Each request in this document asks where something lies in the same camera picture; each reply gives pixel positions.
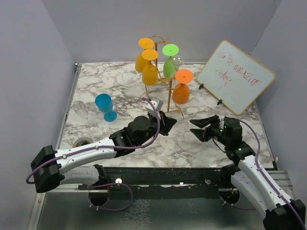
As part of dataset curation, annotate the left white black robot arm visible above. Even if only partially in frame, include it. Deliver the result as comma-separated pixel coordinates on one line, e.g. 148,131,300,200
29,112,177,193

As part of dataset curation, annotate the blue plastic wine glass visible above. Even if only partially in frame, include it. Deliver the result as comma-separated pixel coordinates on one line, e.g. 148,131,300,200
95,93,117,122

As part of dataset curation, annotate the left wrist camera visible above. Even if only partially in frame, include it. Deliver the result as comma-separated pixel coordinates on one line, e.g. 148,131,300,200
145,98,163,116

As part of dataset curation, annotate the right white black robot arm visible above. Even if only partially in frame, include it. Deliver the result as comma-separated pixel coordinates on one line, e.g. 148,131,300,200
190,115,306,230

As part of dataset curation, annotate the clear fallen wine glass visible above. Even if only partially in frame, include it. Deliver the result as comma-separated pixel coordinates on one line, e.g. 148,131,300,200
72,101,98,130

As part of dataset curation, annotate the orange plastic wine glass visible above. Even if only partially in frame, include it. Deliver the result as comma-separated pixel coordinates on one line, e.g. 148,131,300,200
172,69,193,104

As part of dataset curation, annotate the small whiteboard yellow frame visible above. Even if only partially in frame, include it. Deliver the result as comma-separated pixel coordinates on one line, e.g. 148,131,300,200
197,40,276,115

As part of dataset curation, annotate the purple cable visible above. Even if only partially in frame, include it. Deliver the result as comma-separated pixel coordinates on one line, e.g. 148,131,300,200
25,97,161,184
238,119,303,230

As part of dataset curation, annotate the aluminium extrusion rail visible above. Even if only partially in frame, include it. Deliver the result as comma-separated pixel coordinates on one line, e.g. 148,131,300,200
268,171,293,190

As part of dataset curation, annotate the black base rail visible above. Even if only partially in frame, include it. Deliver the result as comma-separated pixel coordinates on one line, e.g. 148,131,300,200
79,165,240,203

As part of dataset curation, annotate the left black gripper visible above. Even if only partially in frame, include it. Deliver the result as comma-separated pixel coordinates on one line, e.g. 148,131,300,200
136,110,177,147

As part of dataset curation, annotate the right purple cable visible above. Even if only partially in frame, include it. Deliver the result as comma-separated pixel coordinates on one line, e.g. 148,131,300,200
238,119,303,230

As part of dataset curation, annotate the clear wine glass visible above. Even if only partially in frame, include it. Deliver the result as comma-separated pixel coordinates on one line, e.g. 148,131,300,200
72,101,98,130
170,55,185,78

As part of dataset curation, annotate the yellow plastic wine glass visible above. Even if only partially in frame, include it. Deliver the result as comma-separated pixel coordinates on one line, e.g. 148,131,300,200
134,37,155,73

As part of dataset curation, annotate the gold wire glass rack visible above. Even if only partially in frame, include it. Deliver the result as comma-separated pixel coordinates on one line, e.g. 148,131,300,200
136,36,182,112

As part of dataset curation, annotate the green plastic wine glass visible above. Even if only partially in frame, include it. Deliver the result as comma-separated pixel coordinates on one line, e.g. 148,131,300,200
162,44,179,79

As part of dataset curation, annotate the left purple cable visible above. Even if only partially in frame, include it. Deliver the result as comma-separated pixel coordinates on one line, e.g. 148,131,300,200
25,97,161,184

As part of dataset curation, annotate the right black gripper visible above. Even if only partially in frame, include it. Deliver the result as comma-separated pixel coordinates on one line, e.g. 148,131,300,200
190,115,230,146

